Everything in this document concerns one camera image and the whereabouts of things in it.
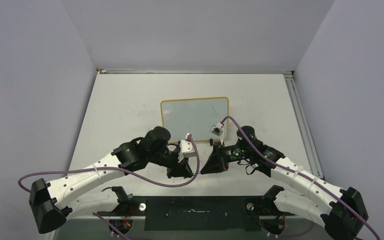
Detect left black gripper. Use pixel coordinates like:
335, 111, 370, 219
147, 148, 192, 178

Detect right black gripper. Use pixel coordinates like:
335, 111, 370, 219
201, 140, 252, 175

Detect yellow framed whiteboard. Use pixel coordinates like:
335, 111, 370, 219
160, 96, 229, 143

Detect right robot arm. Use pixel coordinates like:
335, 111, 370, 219
200, 125, 369, 240

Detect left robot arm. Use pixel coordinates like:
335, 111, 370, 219
28, 126, 197, 234

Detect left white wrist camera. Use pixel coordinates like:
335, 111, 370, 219
178, 133, 197, 163

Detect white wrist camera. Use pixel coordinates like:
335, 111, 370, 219
210, 121, 228, 145
178, 133, 197, 163

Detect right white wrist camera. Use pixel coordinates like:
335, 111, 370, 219
210, 121, 228, 145

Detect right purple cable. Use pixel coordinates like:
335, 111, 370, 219
220, 115, 382, 240

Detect purple cable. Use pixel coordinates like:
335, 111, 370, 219
220, 115, 382, 240
17, 137, 201, 240

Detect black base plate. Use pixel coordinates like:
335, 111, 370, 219
99, 196, 283, 232

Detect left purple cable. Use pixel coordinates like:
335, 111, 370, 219
17, 137, 201, 240

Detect right aluminium rail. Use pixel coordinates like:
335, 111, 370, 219
283, 71, 325, 179

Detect back aluminium rail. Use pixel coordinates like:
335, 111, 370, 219
98, 69, 293, 75

